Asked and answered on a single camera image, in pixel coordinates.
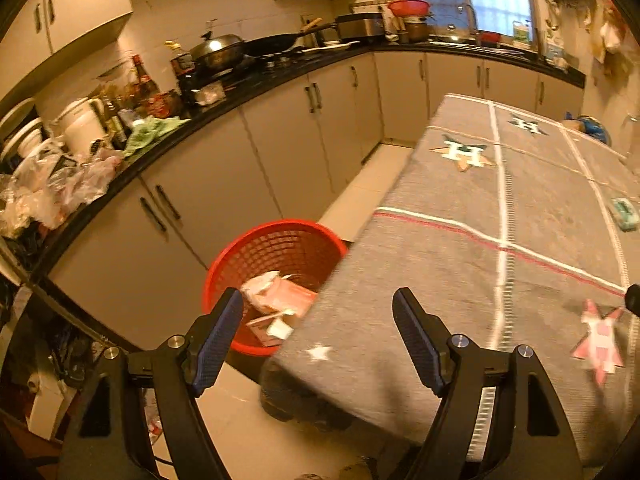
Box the red plastic basket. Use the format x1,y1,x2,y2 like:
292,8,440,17
202,219,349,357

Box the black kitchen countertop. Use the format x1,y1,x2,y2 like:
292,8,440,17
0,40,586,281

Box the black and steel cooker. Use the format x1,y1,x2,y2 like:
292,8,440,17
335,12,386,43

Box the green packet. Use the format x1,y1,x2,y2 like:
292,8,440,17
609,196,640,231

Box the pink and white carton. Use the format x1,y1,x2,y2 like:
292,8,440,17
245,310,296,348
240,271,319,318

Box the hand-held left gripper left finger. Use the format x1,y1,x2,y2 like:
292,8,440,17
57,287,246,480

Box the steel wok with lid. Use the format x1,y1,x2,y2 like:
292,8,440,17
189,32,247,73

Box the beige lower kitchen cabinets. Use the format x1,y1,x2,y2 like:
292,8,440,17
47,50,586,351

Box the red colander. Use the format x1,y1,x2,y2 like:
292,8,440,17
387,0,432,17

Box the cooking oil bottle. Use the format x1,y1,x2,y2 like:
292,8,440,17
165,40,198,93

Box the blue plastic bag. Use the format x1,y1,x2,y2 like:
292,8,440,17
575,115,613,147

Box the steel faucet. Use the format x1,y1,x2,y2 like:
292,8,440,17
457,2,482,47

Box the brown pot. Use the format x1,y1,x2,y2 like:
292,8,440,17
402,16,432,43

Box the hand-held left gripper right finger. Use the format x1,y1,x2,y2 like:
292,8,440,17
387,287,583,480

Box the white electric kettle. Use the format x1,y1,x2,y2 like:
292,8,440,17
52,97,113,158

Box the green cloth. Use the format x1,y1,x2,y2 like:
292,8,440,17
122,116,191,158

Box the dark sauce bottle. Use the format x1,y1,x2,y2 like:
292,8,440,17
131,54,160,111

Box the large beige wall cabinet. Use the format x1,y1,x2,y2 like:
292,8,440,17
0,0,135,106

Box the black frying pan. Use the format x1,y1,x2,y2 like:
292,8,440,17
242,17,338,58

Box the clear crumpled plastic bags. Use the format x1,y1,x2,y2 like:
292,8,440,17
0,147,123,238

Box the hanging plastic bags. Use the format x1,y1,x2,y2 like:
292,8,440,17
580,0,632,81

